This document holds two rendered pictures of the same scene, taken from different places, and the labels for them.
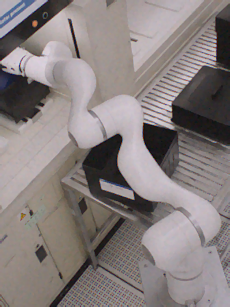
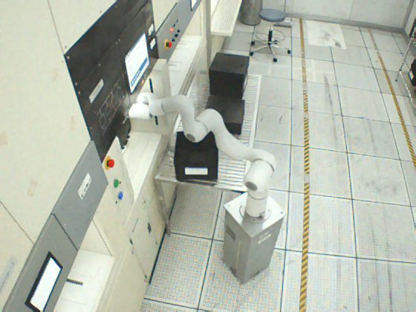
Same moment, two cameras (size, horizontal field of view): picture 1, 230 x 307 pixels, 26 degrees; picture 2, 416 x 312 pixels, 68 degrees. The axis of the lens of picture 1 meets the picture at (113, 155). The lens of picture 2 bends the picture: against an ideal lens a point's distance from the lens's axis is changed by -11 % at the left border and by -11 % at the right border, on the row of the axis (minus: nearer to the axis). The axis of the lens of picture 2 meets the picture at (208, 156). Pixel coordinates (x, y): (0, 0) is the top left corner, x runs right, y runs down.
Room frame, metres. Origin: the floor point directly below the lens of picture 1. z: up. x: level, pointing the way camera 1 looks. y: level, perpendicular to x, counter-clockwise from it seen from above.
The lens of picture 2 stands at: (-0.09, 0.72, 2.49)
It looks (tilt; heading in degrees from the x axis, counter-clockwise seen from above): 47 degrees down; 326
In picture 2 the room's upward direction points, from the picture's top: 1 degrees counter-clockwise
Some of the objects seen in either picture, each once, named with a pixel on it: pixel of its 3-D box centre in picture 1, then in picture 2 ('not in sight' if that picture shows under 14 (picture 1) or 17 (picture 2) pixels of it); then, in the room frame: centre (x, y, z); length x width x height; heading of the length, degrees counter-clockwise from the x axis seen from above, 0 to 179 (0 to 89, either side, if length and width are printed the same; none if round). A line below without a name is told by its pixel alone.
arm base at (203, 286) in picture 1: (185, 276); (256, 200); (0.71, -0.14, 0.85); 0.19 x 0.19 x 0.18
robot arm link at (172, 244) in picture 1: (174, 249); (257, 182); (0.70, -0.11, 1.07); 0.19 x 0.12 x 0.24; 114
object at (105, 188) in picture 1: (132, 162); (197, 154); (1.22, -0.07, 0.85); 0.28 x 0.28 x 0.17; 54
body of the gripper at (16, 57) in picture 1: (18, 61); not in sight; (1.54, 0.28, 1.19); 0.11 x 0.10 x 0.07; 45
